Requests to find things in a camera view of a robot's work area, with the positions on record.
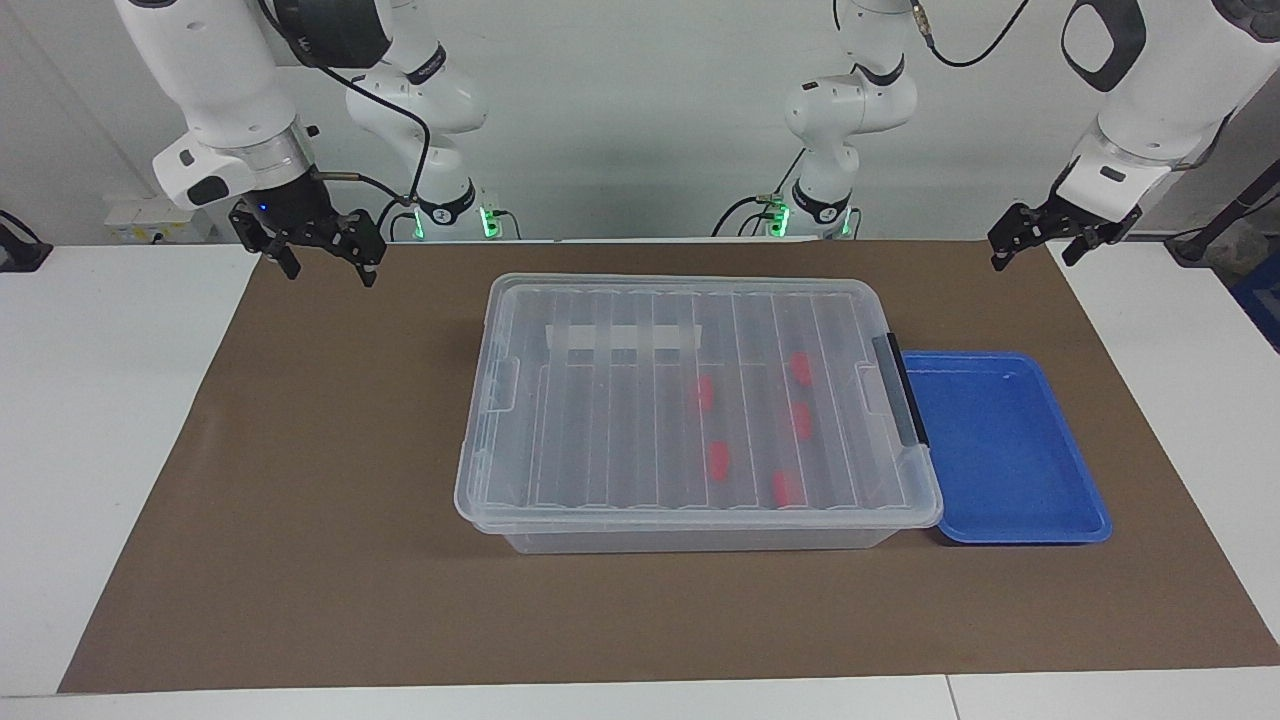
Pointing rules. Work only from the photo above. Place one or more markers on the blue plastic tray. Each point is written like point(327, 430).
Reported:
point(1000, 450)

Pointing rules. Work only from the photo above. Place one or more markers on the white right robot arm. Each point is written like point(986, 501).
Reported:
point(210, 80)

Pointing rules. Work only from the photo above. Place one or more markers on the clear plastic storage box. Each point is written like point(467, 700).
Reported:
point(700, 541)

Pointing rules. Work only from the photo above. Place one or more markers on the clear ribbed plastic lid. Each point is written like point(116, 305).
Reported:
point(620, 430)

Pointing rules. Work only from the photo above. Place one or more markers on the white power strip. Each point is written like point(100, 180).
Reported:
point(150, 215)

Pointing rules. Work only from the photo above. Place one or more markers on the black clamp mount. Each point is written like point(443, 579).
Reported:
point(20, 255)

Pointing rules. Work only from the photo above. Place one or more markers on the red block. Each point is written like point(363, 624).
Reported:
point(786, 488)
point(718, 460)
point(705, 392)
point(800, 420)
point(798, 367)

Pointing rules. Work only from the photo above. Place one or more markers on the blue crate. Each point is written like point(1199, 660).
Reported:
point(1262, 300)

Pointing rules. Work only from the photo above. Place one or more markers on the black stand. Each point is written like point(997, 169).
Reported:
point(1195, 245)

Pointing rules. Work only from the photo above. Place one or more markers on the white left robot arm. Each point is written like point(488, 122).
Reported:
point(1150, 110)

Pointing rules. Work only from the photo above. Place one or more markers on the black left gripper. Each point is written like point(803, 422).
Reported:
point(1075, 222)

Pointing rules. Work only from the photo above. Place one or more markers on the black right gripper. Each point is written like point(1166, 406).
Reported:
point(300, 215)

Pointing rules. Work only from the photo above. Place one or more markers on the brown table mat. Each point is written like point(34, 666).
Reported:
point(300, 500)

